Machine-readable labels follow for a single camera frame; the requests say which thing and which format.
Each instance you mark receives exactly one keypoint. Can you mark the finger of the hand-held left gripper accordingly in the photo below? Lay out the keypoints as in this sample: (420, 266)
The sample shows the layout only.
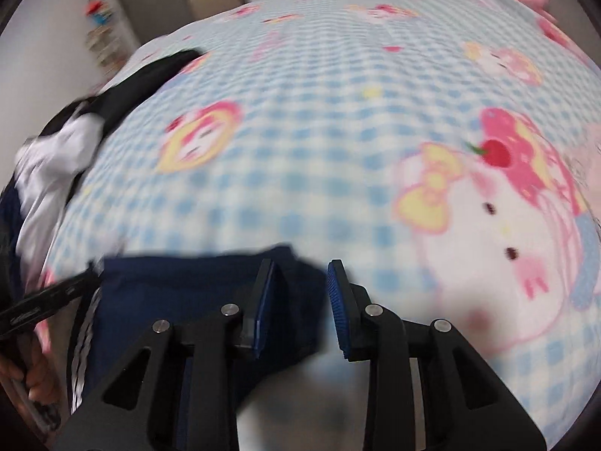
(77, 284)

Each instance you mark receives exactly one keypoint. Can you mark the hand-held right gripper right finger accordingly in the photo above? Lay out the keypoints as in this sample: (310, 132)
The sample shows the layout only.
(338, 310)

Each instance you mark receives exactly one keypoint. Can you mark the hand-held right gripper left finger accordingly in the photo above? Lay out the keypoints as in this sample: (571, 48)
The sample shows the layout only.
(263, 310)

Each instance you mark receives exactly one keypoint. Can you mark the navy shorts with white stripes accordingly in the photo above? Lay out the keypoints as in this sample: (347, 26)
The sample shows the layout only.
(188, 282)

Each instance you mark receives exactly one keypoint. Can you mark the person's left hand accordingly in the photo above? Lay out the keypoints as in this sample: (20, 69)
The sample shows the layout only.
(40, 380)

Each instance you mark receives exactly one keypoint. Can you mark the dark cloth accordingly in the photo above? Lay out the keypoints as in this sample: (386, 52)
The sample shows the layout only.
(11, 225)

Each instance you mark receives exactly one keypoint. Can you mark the white garment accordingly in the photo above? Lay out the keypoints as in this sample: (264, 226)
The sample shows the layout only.
(61, 159)

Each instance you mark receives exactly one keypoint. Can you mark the blue checkered printed blanket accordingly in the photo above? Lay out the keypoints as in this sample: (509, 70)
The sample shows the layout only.
(328, 127)

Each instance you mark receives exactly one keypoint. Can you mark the black garment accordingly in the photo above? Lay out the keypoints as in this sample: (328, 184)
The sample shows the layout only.
(141, 84)

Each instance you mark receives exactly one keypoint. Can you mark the white shelf rack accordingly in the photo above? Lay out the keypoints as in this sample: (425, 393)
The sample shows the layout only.
(108, 47)

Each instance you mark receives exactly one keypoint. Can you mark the grey door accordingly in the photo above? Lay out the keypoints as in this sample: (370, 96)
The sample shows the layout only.
(141, 0)

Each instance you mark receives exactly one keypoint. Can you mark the folded pink printed garment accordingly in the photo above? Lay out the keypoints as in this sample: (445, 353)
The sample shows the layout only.
(587, 150)

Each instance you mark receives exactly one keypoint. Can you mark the red and blue wall toy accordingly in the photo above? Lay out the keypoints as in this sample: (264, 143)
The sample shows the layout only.
(98, 11)

